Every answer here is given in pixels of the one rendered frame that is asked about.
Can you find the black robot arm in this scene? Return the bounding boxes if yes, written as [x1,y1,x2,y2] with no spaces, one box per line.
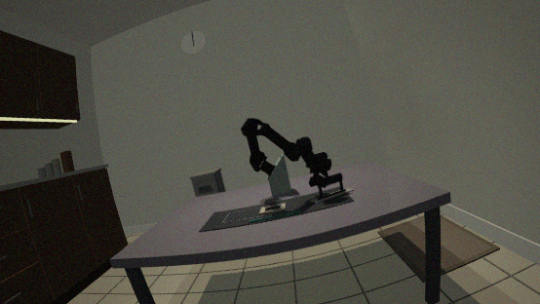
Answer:
[241,118,314,176]

